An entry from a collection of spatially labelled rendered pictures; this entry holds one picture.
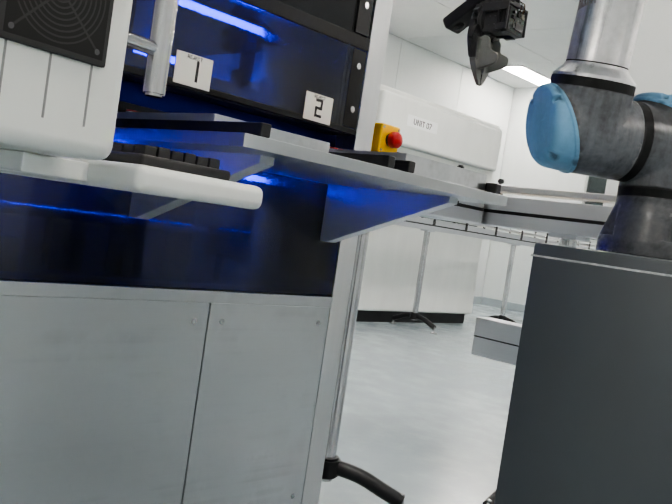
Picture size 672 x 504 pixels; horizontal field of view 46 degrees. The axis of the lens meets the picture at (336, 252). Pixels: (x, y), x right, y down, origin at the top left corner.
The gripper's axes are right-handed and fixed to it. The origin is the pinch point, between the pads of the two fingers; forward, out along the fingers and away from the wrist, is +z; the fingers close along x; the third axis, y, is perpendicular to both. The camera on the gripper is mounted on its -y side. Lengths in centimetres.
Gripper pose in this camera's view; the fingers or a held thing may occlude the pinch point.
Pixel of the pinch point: (476, 79)
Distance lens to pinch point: 161.3
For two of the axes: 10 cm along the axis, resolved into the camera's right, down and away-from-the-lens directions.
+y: 7.2, 1.3, -6.8
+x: 6.8, 0.8, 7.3
